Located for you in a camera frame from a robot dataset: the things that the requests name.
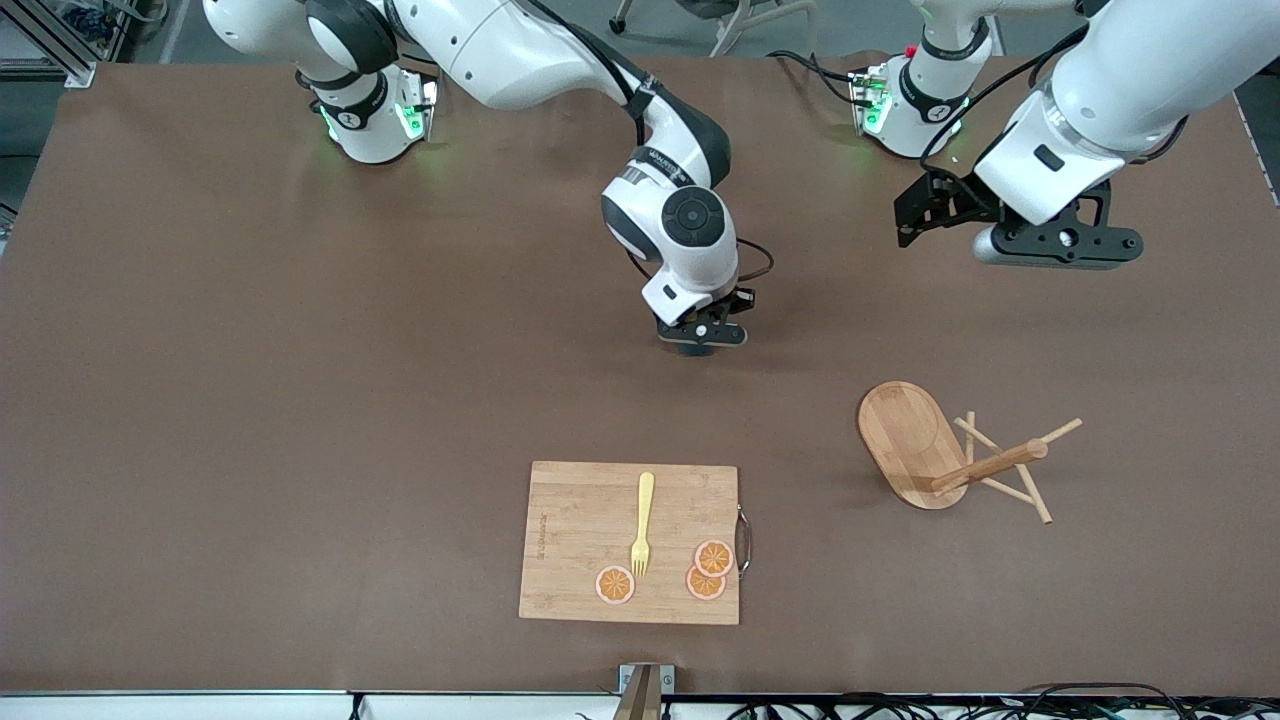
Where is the black base cable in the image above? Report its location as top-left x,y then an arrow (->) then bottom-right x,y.
768,48 -> 863,109

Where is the wooden mug rack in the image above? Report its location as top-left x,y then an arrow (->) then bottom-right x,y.
857,380 -> 1084,525

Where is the aluminium profile frame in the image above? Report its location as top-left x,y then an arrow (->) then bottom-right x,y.
0,0 -> 98,89

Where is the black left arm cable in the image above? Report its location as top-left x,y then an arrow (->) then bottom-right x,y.
918,20 -> 1091,176

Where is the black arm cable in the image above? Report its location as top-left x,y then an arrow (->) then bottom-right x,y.
290,0 -> 774,291
918,20 -> 1091,176

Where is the white table edge rail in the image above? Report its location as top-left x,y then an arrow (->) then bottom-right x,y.
0,688 -> 1280,720

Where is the office chair base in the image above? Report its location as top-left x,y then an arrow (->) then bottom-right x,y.
608,0 -> 819,58

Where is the brown table mat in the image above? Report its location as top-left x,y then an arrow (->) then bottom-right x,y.
0,52 -> 1280,696

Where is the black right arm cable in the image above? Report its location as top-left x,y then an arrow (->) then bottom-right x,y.
290,0 -> 774,291

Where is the black cable bundle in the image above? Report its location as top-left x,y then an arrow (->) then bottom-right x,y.
725,683 -> 1280,720

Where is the bamboo cutting board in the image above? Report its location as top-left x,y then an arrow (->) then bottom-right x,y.
518,460 -> 753,627

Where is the metal bracket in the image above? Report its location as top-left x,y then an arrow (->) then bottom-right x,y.
617,662 -> 677,720

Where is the yellow plastic fork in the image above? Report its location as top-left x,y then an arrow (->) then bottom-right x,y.
630,472 -> 656,579

